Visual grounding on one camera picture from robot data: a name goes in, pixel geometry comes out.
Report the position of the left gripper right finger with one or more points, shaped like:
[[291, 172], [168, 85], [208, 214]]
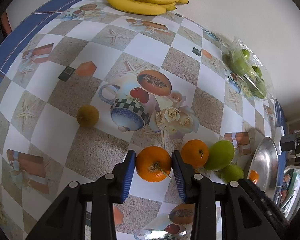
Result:
[[246, 212]]

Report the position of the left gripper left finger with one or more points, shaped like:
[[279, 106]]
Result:
[[65, 217]]

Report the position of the orange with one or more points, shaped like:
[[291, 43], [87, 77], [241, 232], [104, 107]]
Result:
[[254, 176], [153, 164], [195, 152]]

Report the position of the small brown kiwi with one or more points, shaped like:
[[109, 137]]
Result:
[[87, 116]]

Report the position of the large steel bowl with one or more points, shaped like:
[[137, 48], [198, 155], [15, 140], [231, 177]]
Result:
[[265, 163]]

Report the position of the black charger on white dock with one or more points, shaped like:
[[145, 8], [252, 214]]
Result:
[[284, 142]]

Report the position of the checkered fruit print tablecloth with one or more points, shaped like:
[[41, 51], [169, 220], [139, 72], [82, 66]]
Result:
[[155, 80]]

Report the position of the clear plastic fruit tray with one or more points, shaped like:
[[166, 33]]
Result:
[[252, 75]]

